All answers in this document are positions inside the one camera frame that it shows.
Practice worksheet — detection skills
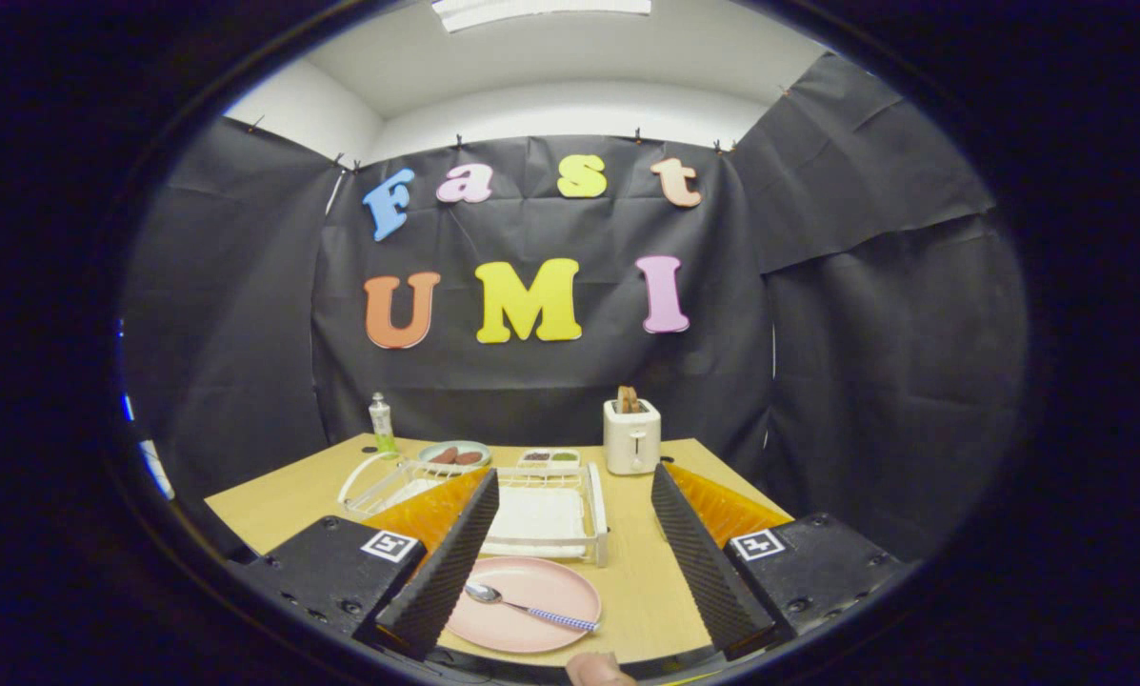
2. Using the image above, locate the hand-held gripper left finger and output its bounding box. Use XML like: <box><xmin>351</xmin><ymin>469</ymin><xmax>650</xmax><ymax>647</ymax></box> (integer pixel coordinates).
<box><xmin>231</xmin><ymin>467</ymin><xmax>501</xmax><ymax>661</ymax></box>

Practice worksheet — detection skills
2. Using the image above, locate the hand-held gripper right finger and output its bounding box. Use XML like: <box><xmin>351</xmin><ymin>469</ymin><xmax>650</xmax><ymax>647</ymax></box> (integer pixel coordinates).
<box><xmin>650</xmin><ymin>462</ymin><xmax>921</xmax><ymax>661</ymax></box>

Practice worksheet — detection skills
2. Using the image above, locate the spoon with blue striped handle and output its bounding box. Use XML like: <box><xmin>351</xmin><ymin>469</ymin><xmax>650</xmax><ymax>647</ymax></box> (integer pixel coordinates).
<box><xmin>464</xmin><ymin>582</ymin><xmax>601</xmax><ymax>634</ymax></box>

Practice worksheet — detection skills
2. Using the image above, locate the pink plate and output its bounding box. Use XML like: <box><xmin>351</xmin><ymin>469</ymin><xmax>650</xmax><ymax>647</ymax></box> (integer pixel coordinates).
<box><xmin>446</xmin><ymin>557</ymin><xmax>603</xmax><ymax>655</ymax></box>

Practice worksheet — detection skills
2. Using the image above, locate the white wire dish rack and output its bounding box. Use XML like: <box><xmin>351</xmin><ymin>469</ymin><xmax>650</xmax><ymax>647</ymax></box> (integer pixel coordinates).
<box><xmin>337</xmin><ymin>452</ymin><xmax>610</xmax><ymax>569</ymax></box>

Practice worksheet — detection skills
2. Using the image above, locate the light green plate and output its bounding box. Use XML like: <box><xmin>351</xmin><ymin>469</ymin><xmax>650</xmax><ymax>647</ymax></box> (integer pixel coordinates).
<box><xmin>418</xmin><ymin>440</ymin><xmax>492</xmax><ymax>471</ymax></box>

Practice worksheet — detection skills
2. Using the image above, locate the white toaster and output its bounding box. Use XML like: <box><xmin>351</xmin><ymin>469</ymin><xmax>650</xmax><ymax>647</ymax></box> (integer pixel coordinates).
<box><xmin>603</xmin><ymin>398</ymin><xmax>663</xmax><ymax>476</ymax></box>

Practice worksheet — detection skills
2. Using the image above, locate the small green liquid bottle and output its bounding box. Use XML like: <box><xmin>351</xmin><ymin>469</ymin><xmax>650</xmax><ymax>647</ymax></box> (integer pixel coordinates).
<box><xmin>369</xmin><ymin>392</ymin><xmax>398</xmax><ymax>455</ymax></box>

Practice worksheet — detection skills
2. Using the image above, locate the black backdrop cloth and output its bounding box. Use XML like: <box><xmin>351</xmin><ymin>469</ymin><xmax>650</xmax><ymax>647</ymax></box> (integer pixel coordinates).
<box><xmin>117</xmin><ymin>52</ymin><xmax>1032</xmax><ymax>563</ymax></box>

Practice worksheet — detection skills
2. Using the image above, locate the white printed sheet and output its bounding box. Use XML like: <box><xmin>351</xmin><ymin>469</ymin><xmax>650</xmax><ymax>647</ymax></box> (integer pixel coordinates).
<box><xmin>139</xmin><ymin>440</ymin><xmax>176</xmax><ymax>502</ymax></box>

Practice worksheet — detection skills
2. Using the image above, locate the ceiling light panel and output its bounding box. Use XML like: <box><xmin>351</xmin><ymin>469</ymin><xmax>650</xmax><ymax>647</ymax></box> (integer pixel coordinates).
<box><xmin>431</xmin><ymin>0</ymin><xmax>653</xmax><ymax>33</ymax></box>

